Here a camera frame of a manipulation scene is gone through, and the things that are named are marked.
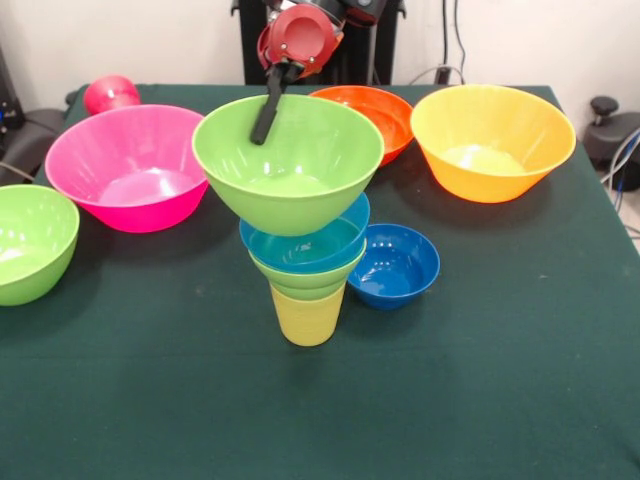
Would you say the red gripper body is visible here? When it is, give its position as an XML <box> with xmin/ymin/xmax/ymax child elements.
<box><xmin>256</xmin><ymin>5</ymin><xmax>346</xmax><ymax>79</ymax></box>

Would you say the large green plastic bowl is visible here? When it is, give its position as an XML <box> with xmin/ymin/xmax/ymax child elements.
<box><xmin>191</xmin><ymin>93</ymin><xmax>386</xmax><ymax>238</ymax></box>
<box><xmin>0</xmin><ymin>184</ymin><xmax>81</xmax><ymax>308</ymax></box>

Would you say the red-orange plastic bowl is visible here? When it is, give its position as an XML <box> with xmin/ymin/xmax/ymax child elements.
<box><xmin>308</xmin><ymin>85</ymin><xmax>415</xmax><ymax>168</ymax></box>

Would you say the light blue plastic bowl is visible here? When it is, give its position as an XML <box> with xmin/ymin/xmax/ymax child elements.
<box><xmin>239</xmin><ymin>192</ymin><xmax>371</xmax><ymax>275</ymax></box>

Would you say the small green plastic bowl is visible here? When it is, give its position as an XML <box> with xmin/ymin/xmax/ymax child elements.
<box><xmin>248</xmin><ymin>237</ymin><xmax>367</xmax><ymax>302</ymax></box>

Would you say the yellow plastic cup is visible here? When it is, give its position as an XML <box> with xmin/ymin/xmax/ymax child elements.
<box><xmin>269</xmin><ymin>282</ymin><xmax>347</xmax><ymax>347</ymax></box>

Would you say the black computer tower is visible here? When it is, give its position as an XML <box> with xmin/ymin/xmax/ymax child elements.
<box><xmin>0</xmin><ymin>44</ymin><xmax>25</xmax><ymax>132</ymax></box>

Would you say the large pink plastic bowl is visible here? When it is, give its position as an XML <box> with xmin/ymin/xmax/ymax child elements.
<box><xmin>44</xmin><ymin>103</ymin><xmax>210</xmax><ymax>234</ymax></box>

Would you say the red plastic cup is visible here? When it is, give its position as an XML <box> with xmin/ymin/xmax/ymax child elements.
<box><xmin>82</xmin><ymin>74</ymin><xmax>143</xmax><ymax>117</ymax></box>

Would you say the dark blue plastic bowl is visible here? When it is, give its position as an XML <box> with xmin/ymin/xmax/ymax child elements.
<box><xmin>347</xmin><ymin>223</ymin><xmax>442</xmax><ymax>310</ymax></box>

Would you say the large orange plastic bowl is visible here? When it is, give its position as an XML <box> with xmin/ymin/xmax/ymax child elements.
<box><xmin>409</xmin><ymin>83</ymin><xmax>577</xmax><ymax>204</ymax></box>

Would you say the dark green tablecloth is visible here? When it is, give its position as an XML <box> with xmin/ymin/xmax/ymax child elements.
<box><xmin>0</xmin><ymin>82</ymin><xmax>640</xmax><ymax>480</ymax></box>

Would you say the black wall cable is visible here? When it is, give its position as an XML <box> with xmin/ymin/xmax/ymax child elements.
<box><xmin>442</xmin><ymin>0</ymin><xmax>467</xmax><ymax>71</ymax></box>

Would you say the grey cable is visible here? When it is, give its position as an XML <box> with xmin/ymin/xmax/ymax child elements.
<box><xmin>0</xmin><ymin>160</ymin><xmax>35</xmax><ymax>182</ymax></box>

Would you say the light blue cable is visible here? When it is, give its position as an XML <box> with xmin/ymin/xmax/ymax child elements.
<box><xmin>599</xmin><ymin>127</ymin><xmax>640</xmax><ymax>214</ymax></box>

